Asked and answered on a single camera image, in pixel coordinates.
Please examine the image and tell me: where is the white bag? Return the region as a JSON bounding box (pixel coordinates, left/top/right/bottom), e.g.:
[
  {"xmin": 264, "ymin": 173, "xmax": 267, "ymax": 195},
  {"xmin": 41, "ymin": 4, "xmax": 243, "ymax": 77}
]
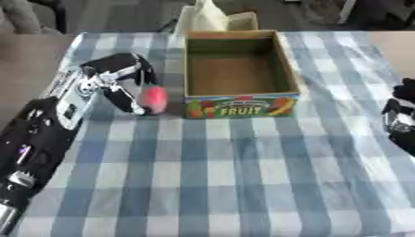
[{"xmin": 189, "ymin": 0, "xmax": 231, "ymax": 32}]

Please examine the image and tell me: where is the pink toy fruit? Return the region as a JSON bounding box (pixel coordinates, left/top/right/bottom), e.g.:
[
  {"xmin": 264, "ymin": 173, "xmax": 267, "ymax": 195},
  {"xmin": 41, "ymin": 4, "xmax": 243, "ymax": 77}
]
[{"xmin": 141, "ymin": 85, "xmax": 170, "ymax": 116}]

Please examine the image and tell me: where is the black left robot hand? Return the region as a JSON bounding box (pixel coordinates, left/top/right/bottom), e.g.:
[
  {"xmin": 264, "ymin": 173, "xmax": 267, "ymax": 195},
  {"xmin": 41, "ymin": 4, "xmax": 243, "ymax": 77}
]
[{"xmin": 78, "ymin": 52, "xmax": 159, "ymax": 117}]

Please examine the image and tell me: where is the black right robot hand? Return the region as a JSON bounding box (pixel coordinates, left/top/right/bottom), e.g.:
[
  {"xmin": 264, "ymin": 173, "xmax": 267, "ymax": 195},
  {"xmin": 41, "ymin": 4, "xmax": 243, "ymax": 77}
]
[{"xmin": 379, "ymin": 77, "xmax": 415, "ymax": 134}]

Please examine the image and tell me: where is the white bin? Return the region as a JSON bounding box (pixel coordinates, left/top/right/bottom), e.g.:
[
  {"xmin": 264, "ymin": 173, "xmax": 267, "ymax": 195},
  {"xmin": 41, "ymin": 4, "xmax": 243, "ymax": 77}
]
[{"xmin": 171, "ymin": 5, "xmax": 261, "ymax": 35}]

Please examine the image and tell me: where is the tan cardboard box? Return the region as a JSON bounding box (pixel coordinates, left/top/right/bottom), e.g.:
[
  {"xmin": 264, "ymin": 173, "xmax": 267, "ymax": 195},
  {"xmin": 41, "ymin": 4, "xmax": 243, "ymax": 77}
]
[{"xmin": 182, "ymin": 29, "xmax": 302, "ymax": 120}]

